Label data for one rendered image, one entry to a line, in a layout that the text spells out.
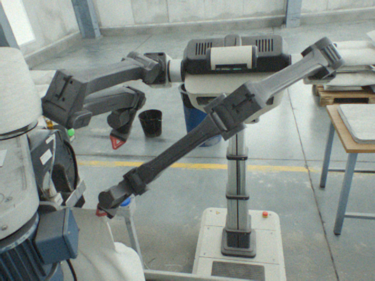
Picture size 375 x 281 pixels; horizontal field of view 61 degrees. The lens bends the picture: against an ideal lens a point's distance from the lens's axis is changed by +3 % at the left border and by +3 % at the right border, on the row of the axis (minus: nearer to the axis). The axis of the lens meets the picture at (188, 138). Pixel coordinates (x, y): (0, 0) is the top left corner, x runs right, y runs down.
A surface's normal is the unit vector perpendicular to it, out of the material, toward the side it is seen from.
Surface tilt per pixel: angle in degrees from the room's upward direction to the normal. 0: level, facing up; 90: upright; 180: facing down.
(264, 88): 46
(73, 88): 59
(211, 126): 71
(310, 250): 0
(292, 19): 90
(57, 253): 90
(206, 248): 0
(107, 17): 90
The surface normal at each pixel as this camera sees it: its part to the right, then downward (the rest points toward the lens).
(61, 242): 0.24, 0.48
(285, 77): 0.40, -0.35
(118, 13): -0.18, 0.51
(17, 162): -0.09, -0.86
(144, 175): -0.45, 0.19
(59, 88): -0.18, 0.00
